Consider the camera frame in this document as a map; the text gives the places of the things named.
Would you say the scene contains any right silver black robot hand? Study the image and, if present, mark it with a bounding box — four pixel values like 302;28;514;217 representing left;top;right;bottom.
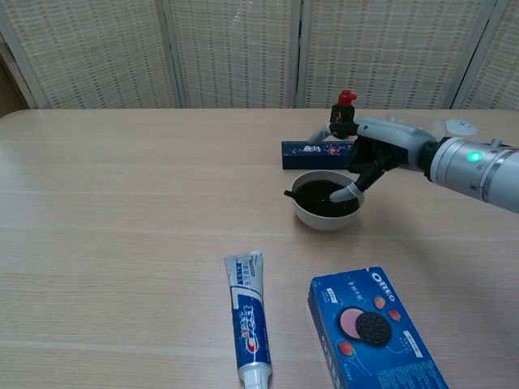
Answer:
310;116;439;203

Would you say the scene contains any black plastic spoon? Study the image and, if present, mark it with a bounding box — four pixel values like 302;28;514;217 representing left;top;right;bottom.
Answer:
283;189;325;206

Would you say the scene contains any white cup with black interior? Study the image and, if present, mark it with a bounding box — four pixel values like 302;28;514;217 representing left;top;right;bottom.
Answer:
290;169;366;232

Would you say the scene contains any dark bottle with red cap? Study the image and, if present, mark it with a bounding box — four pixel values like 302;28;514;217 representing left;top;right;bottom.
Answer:
330;89;358;139

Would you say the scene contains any woven folding screen panel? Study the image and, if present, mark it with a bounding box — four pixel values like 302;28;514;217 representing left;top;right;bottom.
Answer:
164;0;304;109
298;0;498;109
452;0;519;110
0;0;182;109

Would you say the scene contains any dark blue slim box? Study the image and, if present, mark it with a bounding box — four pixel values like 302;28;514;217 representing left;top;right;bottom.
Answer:
281;139;360;170

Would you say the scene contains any blue Oreo cookie box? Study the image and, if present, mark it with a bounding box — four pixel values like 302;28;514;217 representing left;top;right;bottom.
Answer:
307;265;451;389

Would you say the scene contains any blue white toothpaste tube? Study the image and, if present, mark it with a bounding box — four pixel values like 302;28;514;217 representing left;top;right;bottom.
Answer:
224;250;273;388

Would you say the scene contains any white round cable grommet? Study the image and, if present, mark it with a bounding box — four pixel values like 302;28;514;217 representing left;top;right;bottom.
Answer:
444;118;478;138

